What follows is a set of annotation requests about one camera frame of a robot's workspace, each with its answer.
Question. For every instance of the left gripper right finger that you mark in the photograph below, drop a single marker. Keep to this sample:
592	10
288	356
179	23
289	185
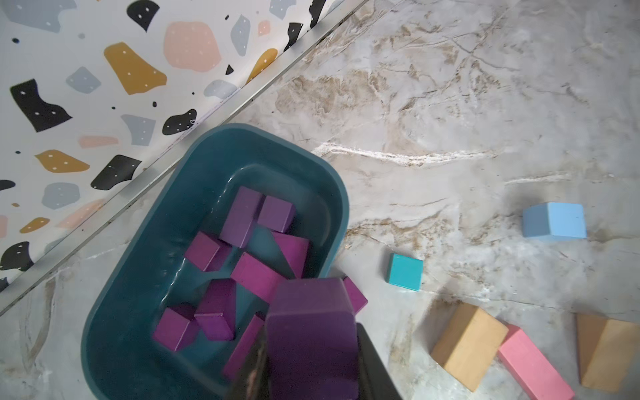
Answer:
373	379

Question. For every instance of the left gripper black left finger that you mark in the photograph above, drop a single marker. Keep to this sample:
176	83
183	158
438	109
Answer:
252	380

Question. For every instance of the purple block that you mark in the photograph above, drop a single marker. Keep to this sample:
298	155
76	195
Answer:
312	341

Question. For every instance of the teal storage bin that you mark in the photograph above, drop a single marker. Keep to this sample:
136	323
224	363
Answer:
120	359

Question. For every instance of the purple brick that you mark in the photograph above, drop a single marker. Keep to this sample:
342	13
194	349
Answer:
242	216

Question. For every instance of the purple cube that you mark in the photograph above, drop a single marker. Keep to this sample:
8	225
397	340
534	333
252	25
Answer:
276	214

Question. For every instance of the natural wood brick centre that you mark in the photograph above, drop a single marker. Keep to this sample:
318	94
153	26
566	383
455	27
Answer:
469	344

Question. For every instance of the natural wood brick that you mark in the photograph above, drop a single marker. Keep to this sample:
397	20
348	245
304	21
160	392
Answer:
469	344
606	348

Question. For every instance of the teal cube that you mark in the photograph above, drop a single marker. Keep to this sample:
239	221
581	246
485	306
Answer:
405	272

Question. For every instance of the pink brick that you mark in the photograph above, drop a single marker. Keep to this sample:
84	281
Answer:
538	378

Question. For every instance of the natural wood brick right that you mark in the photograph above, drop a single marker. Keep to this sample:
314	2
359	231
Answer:
606	348

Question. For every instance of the light blue cube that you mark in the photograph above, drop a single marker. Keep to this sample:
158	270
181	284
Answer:
554	222

